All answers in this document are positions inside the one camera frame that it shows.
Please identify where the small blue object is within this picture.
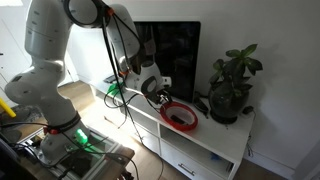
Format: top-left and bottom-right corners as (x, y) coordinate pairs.
(209, 152), (224, 162)

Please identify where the dark round plant pot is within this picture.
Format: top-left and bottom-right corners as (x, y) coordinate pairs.
(208, 81), (251, 125)

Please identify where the black flat screen TV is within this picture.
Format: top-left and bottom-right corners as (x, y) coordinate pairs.
(131, 20), (202, 104)

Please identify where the black power cord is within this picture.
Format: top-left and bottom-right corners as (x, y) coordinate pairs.
(193, 91), (210, 118)

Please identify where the aluminium robot base table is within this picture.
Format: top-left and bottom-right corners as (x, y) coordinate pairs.
(31, 128), (136, 180)

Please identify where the small black remote control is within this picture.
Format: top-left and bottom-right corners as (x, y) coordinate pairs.
(103, 73), (118, 84)

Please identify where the yellow rod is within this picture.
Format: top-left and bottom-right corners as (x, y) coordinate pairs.
(0, 97), (17, 119)

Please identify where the white drawer with handle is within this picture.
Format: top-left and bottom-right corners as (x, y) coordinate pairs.
(160, 139), (234, 180)
(133, 123), (162, 156)

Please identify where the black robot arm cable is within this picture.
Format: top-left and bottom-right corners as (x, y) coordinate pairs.
(99, 9), (168, 180)

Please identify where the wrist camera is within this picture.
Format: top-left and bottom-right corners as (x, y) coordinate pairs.
(162, 76), (173, 87)

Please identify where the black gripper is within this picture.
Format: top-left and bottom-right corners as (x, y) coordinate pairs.
(143, 87), (174, 106)

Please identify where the black base cable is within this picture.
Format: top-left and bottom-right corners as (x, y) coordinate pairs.
(0, 120), (141, 180)

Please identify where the green leafy plant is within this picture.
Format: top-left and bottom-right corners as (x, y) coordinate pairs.
(209, 43), (264, 101)

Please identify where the white TV stand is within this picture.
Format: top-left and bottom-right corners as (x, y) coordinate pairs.
(88, 78), (256, 180)

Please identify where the green plastic box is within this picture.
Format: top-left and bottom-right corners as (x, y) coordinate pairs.
(106, 81), (126, 97)

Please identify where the black equipment case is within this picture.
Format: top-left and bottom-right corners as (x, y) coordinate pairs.
(0, 133), (38, 180)

